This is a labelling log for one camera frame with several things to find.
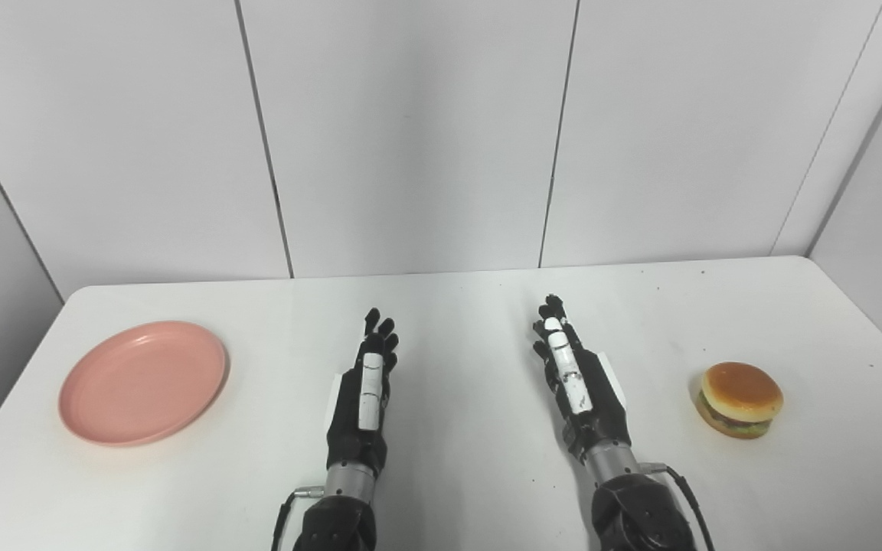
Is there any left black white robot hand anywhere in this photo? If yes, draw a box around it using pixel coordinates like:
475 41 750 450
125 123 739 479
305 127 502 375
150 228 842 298
325 308 400 478

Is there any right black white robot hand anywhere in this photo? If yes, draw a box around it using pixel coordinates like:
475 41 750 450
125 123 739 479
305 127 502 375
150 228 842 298
532 294 633 464

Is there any toy hamburger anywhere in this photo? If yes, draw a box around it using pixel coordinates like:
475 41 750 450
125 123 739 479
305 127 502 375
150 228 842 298
696 361 785 440

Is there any pink round plate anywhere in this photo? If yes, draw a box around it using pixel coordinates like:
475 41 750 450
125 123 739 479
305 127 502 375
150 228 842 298
57 321 230 448

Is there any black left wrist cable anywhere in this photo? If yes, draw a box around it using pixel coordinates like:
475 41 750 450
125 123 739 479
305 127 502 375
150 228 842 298
271 485 326 551

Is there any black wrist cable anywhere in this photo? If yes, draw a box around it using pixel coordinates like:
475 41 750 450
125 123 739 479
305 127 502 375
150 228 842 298
271 485 326 551
639 461 717 551

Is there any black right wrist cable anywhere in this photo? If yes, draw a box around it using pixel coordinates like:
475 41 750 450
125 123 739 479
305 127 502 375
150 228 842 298
639 461 717 551

